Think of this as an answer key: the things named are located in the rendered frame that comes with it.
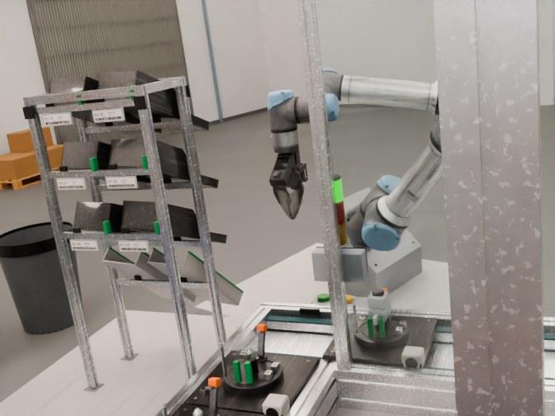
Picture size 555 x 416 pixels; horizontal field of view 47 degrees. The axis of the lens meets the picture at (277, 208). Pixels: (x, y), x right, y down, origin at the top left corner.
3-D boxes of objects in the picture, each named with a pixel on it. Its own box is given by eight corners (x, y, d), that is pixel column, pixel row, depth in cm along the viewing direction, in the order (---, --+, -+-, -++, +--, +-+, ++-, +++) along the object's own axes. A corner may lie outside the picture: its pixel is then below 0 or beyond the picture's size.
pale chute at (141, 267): (162, 298, 200) (167, 285, 202) (194, 303, 193) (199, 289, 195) (101, 261, 179) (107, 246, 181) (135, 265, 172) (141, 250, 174)
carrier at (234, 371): (231, 356, 166) (225, 312, 162) (320, 365, 156) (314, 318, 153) (184, 410, 144) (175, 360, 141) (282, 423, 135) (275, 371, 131)
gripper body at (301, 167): (309, 182, 188) (305, 141, 184) (299, 190, 180) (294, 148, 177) (285, 182, 191) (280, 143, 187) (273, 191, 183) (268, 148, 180)
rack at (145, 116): (128, 352, 195) (73, 87, 174) (235, 363, 180) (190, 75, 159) (83, 390, 176) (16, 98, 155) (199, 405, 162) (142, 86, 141)
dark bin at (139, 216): (190, 240, 187) (193, 215, 188) (225, 243, 180) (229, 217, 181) (119, 229, 164) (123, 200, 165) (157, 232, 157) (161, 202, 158)
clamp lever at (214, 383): (211, 413, 133) (212, 376, 134) (220, 415, 132) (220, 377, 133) (202, 418, 130) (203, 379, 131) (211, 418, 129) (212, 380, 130)
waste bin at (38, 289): (61, 301, 482) (43, 219, 465) (106, 311, 452) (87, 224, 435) (0, 330, 443) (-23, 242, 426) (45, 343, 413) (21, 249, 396)
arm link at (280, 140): (291, 132, 175) (264, 134, 179) (293, 148, 177) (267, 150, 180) (301, 127, 182) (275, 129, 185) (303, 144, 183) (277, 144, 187)
